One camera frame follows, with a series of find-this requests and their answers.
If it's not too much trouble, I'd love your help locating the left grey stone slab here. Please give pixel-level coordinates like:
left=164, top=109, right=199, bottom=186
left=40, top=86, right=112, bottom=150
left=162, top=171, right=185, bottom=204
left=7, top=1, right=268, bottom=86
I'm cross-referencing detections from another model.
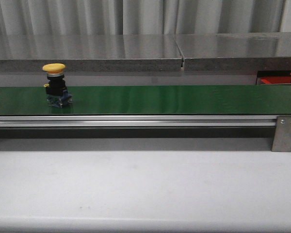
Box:
left=0, top=35, right=182, bottom=72

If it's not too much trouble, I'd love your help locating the grey stone slab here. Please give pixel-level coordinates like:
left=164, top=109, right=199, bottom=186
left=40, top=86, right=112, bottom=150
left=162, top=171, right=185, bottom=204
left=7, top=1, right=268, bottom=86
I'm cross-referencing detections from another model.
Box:
left=0, top=35, right=182, bottom=72
left=175, top=32, right=291, bottom=71

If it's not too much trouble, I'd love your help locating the green conveyor belt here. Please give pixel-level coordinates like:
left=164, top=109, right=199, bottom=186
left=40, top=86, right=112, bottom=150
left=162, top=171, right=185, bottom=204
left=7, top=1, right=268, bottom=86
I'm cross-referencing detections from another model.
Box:
left=0, top=85, right=291, bottom=116

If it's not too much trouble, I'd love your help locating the right grey stone slab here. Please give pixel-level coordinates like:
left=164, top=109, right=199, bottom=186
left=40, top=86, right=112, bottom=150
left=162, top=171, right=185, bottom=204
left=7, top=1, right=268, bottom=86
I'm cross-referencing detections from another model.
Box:
left=175, top=32, right=291, bottom=71

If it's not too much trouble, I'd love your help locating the red plastic bin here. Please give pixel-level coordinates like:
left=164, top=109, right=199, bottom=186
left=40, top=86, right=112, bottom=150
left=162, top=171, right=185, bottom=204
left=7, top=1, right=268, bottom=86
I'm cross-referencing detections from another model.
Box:
left=257, top=76, right=291, bottom=85

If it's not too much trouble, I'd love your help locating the grey pleated curtain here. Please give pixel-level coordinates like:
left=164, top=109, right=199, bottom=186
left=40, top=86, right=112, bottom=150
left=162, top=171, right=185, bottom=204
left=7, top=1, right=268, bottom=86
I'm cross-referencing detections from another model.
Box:
left=0, top=0, right=285, bottom=35

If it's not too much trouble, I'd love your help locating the steel conveyor support bracket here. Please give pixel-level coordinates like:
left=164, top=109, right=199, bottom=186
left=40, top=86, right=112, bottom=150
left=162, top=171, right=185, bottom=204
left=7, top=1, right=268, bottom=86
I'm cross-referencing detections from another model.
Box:
left=272, top=115, right=291, bottom=152

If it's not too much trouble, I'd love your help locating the aluminium conveyor side rail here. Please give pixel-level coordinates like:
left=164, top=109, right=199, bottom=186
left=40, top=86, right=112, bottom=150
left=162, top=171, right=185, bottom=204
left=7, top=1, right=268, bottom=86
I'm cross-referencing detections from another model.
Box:
left=0, top=115, right=277, bottom=127

